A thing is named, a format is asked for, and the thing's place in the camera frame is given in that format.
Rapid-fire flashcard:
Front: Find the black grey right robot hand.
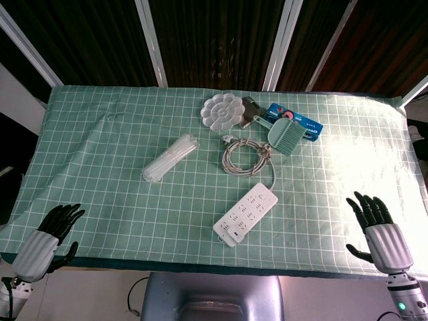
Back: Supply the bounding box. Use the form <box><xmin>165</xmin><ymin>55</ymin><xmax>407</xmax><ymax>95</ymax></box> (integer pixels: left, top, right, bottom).
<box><xmin>346</xmin><ymin>191</ymin><xmax>415</xmax><ymax>277</ymax></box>

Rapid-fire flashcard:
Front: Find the black grey left robot hand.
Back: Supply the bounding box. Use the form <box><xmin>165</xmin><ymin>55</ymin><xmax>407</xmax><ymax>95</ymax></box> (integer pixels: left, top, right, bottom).
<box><xmin>11</xmin><ymin>203</ymin><xmax>86</xmax><ymax>282</ymax></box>

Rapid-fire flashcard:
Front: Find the white multi-socket power strip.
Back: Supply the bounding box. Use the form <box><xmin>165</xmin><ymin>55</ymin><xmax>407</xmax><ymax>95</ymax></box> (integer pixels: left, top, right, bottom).
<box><xmin>213</xmin><ymin>182</ymin><xmax>279</xmax><ymax>248</ymax></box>

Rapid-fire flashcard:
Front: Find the green checked tablecloth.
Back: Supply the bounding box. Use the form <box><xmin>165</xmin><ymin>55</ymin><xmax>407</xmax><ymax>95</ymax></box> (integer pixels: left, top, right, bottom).
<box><xmin>0</xmin><ymin>84</ymin><xmax>428</xmax><ymax>279</ymax></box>

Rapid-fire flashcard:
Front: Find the dark teal under mat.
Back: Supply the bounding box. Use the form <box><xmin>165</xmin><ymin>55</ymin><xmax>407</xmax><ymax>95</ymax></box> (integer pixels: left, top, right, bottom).
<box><xmin>0</xmin><ymin>251</ymin><xmax>391</xmax><ymax>279</ymax></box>

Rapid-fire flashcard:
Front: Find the blue toothpaste box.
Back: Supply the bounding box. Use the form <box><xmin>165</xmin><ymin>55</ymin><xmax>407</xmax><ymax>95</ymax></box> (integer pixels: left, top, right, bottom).
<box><xmin>263</xmin><ymin>102</ymin><xmax>324</xmax><ymax>142</ymax></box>

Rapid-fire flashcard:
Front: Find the green dustpan with brush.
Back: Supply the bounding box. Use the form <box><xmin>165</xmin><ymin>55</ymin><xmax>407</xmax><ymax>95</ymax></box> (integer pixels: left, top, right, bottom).
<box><xmin>274</xmin><ymin>121</ymin><xmax>307</xmax><ymax>156</ymax></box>

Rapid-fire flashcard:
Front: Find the mint green mini dustpan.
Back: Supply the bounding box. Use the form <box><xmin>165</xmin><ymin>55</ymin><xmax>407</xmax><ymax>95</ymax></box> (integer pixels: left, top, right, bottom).
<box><xmin>253</xmin><ymin>114</ymin><xmax>295</xmax><ymax>148</ymax></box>

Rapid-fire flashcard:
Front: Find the pack of clear straws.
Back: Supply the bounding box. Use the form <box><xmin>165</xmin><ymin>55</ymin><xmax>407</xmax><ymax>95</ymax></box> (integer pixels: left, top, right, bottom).
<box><xmin>141</xmin><ymin>133</ymin><xmax>199</xmax><ymax>183</ymax></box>

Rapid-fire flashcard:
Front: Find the grey robot torso base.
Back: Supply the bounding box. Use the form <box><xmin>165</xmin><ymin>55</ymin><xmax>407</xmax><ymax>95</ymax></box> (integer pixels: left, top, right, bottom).
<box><xmin>141</xmin><ymin>272</ymin><xmax>286</xmax><ymax>321</ymax></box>

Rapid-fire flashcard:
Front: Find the white flower paint palette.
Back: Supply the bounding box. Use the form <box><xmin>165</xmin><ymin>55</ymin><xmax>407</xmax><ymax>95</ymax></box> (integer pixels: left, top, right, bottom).
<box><xmin>201</xmin><ymin>93</ymin><xmax>245</xmax><ymax>131</ymax></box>

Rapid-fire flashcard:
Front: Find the dark brown curtain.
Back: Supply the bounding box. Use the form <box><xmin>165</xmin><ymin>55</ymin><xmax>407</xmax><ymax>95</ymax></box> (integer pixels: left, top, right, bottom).
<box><xmin>0</xmin><ymin>0</ymin><xmax>428</xmax><ymax>101</ymax></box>

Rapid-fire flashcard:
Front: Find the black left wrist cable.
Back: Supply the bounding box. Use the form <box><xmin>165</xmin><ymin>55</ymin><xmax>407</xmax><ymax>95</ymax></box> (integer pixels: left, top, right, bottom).
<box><xmin>1</xmin><ymin>276</ymin><xmax>17</xmax><ymax>320</ymax></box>

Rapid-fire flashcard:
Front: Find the black floor cable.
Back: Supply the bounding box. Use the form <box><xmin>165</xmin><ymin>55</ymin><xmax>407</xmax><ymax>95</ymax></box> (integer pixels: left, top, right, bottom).
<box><xmin>128</xmin><ymin>276</ymin><xmax>150</xmax><ymax>317</ymax></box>

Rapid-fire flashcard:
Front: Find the white cable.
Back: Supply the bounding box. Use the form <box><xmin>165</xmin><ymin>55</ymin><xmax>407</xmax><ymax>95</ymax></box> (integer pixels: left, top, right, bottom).
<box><xmin>219</xmin><ymin>134</ymin><xmax>277</xmax><ymax>189</ymax></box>

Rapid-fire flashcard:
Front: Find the white frame post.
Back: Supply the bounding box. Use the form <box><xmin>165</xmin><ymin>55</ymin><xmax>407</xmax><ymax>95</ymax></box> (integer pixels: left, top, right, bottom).
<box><xmin>261</xmin><ymin>0</ymin><xmax>304</xmax><ymax>92</ymax></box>
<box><xmin>0</xmin><ymin>6</ymin><xmax>64</xmax><ymax>87</ymax></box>
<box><xmin>134</xmin><ymin>0</ymin><xmax>169</xmax><ymax>87</ymax></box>
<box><xmin>305</xmin><ymin>0</ymin><xmax>358</xmax><ymax>92</ymax></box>

